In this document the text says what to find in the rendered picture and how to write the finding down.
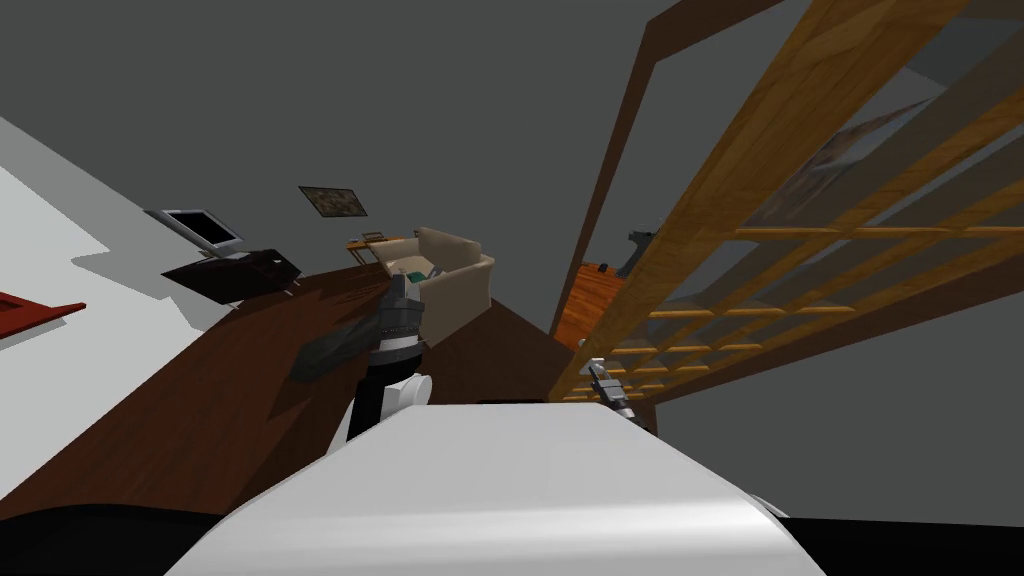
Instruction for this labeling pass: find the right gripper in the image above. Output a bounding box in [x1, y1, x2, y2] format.
[589, 361, 630, 409]

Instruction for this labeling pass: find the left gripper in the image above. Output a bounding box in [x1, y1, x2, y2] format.
[379, 272, 426, 341]

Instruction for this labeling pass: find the beige armchair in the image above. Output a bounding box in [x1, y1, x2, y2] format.
[368, 226, 497, 349]

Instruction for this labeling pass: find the orange wooden side table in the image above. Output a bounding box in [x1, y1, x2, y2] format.
[344, 231, 406, 267]

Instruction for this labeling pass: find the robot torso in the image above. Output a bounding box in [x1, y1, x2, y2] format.
[163, 398, 827, 576]

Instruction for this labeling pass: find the dark brown television stand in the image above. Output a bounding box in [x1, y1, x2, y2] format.
[159, 248, 305, 308]

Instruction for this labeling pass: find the grey flat screen television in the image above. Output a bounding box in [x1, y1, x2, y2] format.
[143, 208, 246, 261]

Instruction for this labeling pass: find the wooden lattice door leaf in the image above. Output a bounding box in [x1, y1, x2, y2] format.
[547, 0, 1024, 405]

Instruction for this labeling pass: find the dark framed wall picture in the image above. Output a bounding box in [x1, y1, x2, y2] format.
[297, 185, 370, 220]

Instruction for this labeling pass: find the dark grey door handle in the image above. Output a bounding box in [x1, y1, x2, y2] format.
[620, 229, 659, 279]

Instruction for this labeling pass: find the red wall shelf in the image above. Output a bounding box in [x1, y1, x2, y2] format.
[0, 291, 88, 342]

